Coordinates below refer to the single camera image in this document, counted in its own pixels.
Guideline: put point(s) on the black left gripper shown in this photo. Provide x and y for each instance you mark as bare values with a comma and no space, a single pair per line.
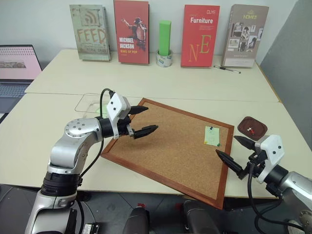
124,125

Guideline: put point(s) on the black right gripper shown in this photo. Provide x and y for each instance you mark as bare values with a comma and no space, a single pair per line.
256,163

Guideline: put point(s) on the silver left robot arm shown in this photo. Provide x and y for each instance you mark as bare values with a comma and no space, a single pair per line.
73,143

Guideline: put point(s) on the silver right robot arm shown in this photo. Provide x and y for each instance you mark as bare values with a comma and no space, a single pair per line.
290,190

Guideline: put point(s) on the pale green paper note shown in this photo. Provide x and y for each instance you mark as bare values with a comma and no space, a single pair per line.
211,136

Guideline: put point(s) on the wood framed cork board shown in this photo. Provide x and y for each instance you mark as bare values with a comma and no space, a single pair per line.
170,151

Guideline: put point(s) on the brown oval tray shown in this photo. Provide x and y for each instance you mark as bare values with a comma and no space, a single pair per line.
253,127

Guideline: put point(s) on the clear plastic tray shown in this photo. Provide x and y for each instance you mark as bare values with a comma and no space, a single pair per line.
90,103

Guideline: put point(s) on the clear tape roll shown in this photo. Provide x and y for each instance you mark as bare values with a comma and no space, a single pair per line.
163,60

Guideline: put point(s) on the dark rounded robot knee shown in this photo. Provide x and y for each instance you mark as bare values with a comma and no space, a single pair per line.
197,217
136,219

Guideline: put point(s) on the black pen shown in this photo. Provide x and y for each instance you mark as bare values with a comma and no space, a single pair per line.
226,69

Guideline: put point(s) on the green rectangular block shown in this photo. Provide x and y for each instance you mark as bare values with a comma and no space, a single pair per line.
164,37

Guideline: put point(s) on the red Michael Jackson book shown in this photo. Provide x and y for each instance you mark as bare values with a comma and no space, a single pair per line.
132,31

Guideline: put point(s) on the grey FEED book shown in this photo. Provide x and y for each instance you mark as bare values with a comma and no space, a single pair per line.
90,34

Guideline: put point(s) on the red Furniture book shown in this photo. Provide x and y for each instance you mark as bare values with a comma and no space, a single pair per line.
200,36

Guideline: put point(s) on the brown Homes book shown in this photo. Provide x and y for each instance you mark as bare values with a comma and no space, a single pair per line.
243,36

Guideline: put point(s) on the open laptop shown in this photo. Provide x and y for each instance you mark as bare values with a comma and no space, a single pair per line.
14,70

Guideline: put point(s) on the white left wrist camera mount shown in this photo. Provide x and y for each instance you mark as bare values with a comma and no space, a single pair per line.
116,106

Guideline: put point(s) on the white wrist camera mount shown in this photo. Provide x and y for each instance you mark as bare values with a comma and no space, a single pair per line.
116,106
271,156

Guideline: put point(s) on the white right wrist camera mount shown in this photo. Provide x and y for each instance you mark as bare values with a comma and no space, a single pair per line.
271,156

